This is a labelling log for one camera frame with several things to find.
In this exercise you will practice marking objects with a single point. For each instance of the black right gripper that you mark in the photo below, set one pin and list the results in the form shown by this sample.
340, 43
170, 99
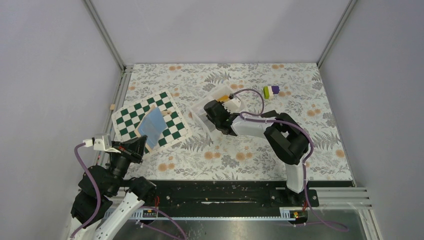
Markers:
225, 108

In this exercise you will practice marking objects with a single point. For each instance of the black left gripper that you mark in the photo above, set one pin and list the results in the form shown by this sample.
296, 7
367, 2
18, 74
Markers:
133, 148

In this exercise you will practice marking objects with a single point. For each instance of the beige leather card holder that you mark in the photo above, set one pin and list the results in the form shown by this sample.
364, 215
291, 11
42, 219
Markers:
152, 125

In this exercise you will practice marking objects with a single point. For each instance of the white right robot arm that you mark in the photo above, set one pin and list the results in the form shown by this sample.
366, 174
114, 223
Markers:
286, 138

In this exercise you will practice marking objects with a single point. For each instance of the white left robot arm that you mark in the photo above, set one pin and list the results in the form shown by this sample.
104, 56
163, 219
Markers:
106, 200

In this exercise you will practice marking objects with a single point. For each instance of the orange gold card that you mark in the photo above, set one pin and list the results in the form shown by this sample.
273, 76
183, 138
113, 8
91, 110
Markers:
224, 99

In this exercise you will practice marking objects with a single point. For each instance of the white two-compartment plastic bin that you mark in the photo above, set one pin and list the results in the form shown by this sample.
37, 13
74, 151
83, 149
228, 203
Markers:
199, 114

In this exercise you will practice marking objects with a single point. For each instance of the green and white chessboard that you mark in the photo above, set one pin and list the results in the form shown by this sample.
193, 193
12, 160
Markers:
126, 119

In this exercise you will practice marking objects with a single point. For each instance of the green white purple toy block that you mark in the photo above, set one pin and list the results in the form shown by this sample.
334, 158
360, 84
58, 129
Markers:
270, 91

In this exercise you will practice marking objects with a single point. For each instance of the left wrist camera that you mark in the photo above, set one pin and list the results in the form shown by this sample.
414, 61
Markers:
101, 142

